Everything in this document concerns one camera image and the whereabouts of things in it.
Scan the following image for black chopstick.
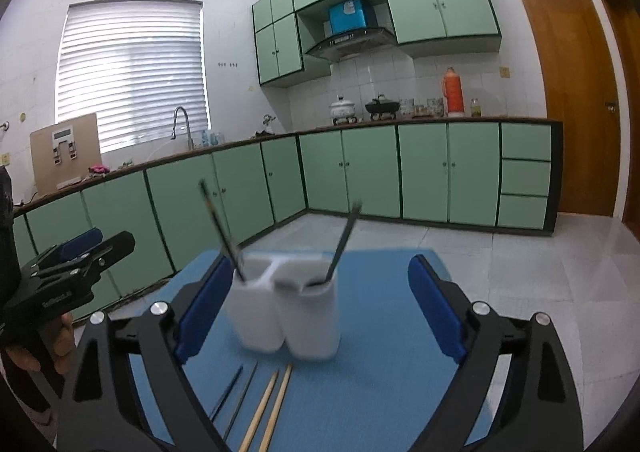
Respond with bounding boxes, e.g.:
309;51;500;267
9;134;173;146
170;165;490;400
209;365;244;422
222;361;259;441

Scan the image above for grey chopstick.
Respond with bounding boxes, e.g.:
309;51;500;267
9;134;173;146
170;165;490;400
198;179;246;283
319;201;362;285

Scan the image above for chrome kitchen faucet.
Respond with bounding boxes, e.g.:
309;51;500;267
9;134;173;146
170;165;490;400
170;105;196;151

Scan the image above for green lower kitchen cabinets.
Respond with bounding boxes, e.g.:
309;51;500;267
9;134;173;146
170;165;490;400
13;118;563;308

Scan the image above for left hand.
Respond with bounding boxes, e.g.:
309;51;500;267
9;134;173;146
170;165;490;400
6;312;76;375

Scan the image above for cardboard box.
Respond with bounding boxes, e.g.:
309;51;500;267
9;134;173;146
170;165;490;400
29;114;102;196

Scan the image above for blue towel mat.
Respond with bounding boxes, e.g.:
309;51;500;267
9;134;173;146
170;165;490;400
183;250;457;451

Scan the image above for window blinds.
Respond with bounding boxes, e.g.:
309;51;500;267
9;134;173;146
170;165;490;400
54;0;210;153

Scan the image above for white double utensil holder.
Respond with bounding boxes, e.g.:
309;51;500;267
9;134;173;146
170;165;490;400
224;253;341;361

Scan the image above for brown wooden door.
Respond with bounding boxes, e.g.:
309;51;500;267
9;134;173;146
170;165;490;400
597;0;639;238
522;0;620;217

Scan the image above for silver kettle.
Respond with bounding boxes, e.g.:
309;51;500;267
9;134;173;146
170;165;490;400
262;114;276;134

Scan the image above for white cooking pot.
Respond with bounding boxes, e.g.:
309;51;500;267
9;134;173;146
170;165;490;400
330;96;358;126

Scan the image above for black range hood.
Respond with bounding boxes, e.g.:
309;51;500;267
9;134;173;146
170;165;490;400
306;27;397;63

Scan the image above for black wok pan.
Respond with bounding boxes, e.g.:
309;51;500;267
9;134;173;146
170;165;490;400
364;94;400;122

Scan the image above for orange thermos flask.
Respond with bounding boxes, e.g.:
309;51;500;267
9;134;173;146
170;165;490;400
442;66;464;117

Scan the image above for blue box on hood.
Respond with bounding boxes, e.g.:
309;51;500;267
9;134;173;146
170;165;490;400
329;0;378;35

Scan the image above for green upper cabinets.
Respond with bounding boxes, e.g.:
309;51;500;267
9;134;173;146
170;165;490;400
252;0;502;88

